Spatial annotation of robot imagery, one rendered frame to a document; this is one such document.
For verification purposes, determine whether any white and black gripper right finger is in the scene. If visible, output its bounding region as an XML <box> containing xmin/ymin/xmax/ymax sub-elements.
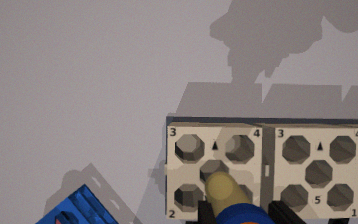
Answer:
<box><xmin>268</xmin><ymin>201</ymin><xmax>306</xmax><ymax>224</ymax></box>

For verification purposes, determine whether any blue tube rack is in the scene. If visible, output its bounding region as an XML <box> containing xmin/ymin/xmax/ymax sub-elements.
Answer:
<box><xmin>36</xmin><ymin>184</ymin><xmax>119</xmax><ymax>224</ymax></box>

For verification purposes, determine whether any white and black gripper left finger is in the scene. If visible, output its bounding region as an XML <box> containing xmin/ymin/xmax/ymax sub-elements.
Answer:
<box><xmin>185</xmin><ymin>200</ymin><xmax>217</xmax><ymax>224</ymax></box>

